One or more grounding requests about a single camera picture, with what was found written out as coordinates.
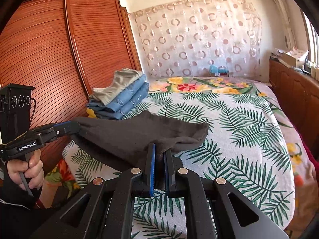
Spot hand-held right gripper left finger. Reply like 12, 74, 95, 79
30, 143, 157, 239

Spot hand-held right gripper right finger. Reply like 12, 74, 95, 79
163, 149, 289, 239

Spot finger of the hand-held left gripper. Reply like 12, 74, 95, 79
37, 121, 81, 131
56, 127, 82, 138

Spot black pants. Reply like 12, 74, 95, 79
72, 111, 209, 190

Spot person's left forearm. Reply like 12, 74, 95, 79
0, 183, 63, 239

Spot folded khaki pants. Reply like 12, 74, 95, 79
90, 68, 146, 105

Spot person's left hand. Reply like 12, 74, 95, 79
4, 149, 45, 192

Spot folded blue jeans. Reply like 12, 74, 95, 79
86, 76, 150, 120

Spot wooden louvered wardrobe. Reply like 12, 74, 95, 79
0, 0, 143, 175

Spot leaf printed bed sheet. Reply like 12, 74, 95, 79
62, 85, 312, 239

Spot floral blanket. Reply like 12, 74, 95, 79
147, 76, 273, 95

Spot blue toy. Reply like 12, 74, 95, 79
209, 65, 229, 77

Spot circle patterned sheer curtain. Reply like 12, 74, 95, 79
128, 0, 263, 78

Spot wooden sideboard cabinet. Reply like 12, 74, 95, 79
269, 57, 319, 151

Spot cardboard box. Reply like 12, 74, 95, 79
282, 49, 310, 68

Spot tied pale window curtain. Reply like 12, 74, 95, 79
270, 0, 300, 53

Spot window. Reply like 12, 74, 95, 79
302, 11, 319, 66

